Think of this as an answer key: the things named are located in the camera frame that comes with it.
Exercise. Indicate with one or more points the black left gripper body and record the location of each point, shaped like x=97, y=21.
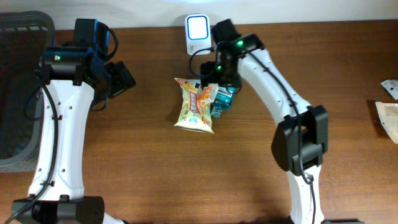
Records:
x=120, y=80

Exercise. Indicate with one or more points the small orange box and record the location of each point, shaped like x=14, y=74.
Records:
x=209, y=93

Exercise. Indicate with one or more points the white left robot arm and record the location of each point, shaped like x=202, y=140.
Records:
x=74, y=78

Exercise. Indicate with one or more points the white barcode scanner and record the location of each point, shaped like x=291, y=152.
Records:
x=197, y=33

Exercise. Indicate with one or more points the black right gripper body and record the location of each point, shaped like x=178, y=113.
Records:
x=216, y=73

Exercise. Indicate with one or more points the dark grey plastic basket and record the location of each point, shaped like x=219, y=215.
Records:
x=24, y=37

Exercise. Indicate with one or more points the teal mouthwash bottle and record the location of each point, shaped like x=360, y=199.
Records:
x=223, y=101

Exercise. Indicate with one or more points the clear blister pack white card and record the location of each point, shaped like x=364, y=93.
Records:
x=391, y=86

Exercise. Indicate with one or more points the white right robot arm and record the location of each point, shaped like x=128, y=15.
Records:
x=301, y=137

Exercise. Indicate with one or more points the yellow snack bag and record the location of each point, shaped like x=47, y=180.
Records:
x=194, y=115

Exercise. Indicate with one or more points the beige paper pouch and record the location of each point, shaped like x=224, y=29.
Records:
x=387, y=113

